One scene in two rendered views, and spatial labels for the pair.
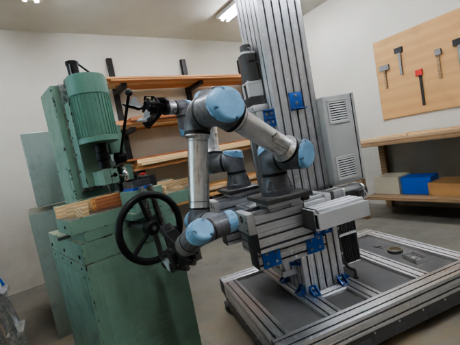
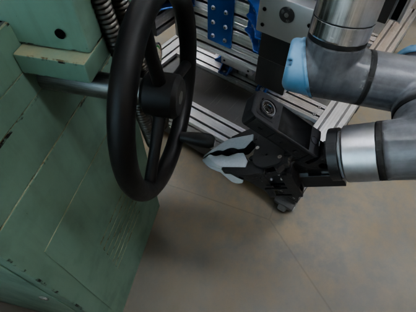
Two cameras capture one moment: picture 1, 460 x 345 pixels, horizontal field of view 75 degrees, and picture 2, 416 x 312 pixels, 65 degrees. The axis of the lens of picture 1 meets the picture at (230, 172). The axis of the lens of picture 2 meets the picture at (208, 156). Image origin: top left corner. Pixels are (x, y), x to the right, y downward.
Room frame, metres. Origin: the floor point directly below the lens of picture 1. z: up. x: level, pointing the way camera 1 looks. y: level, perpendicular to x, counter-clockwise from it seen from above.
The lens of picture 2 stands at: (0.87, 0.48, 1.12)
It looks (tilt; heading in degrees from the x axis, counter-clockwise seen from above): 54 degrees down; 325
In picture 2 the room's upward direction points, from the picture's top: straight up
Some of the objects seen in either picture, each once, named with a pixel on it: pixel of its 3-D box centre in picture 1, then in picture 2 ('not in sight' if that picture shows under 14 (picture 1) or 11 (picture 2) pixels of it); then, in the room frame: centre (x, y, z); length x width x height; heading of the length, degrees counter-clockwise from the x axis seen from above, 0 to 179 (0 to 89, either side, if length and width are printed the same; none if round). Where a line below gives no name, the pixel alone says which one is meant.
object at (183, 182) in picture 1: (144, 192); not in sight; (1.53, 0.45, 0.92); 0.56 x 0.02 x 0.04; 132
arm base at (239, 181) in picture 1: (237, 179); not in sight; (1.82, -0.04, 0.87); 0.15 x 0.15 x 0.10
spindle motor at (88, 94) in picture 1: (92, 110); not in sight; (1.42, 0.58, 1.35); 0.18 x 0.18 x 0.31
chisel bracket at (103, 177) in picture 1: (106, 178); not in sight; (1.44, 0.59, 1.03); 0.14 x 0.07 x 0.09; 42
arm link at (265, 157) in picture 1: (272, 157); not in sight; (1.35, -0.20, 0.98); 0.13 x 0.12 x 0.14; 39
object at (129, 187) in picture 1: (140, 181); not in sight; (1.32, 0.40, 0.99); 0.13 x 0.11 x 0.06; 132
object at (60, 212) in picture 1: (122, 196); not in sight; (1.48, 0.55, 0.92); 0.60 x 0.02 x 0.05; 132
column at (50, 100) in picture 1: (82, 157); not in sight; (1.64, 0.77, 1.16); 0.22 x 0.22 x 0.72; 42
